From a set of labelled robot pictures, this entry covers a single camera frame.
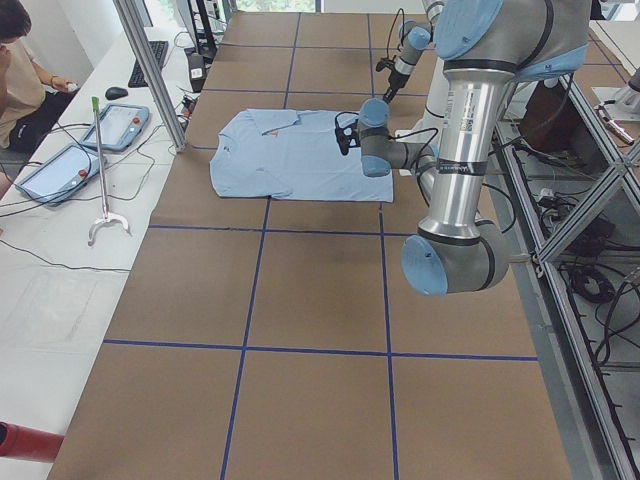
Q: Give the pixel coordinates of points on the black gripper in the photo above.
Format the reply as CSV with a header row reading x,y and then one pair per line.
x,y
358,143
398,79

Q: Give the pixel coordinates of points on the light blue t-shirt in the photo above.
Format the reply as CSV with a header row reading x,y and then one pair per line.
x,y
292,155

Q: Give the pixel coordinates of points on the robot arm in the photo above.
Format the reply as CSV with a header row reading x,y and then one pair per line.
x,y
415,38
486,48

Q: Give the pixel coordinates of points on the far teach pendant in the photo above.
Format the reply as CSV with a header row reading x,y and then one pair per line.
x,y
120,124

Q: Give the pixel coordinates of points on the teach pendant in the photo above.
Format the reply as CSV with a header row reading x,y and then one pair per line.
x,y
62,176
120,124

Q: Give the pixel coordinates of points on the black computer mouse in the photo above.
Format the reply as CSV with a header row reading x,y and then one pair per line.
x,y
114,93

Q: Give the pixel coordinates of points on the reacher grabber tool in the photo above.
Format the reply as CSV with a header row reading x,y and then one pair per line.
x,y
107,217

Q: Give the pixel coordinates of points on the near teach pendant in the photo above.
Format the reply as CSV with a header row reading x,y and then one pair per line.
x,y
62,176

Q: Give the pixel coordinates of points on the seated person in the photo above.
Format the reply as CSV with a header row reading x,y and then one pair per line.
x,y
32,98

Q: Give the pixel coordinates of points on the red cylinder object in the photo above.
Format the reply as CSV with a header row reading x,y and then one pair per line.
x,y
23,443

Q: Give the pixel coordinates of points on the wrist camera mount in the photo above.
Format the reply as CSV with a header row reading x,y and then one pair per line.
x,y
343,136
385,63

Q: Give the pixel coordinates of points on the aluminium frame rack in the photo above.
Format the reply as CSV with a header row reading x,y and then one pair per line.
x,y
570,155

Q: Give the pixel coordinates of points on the aluminium frame post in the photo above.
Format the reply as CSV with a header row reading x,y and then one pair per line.
x,y
135,32

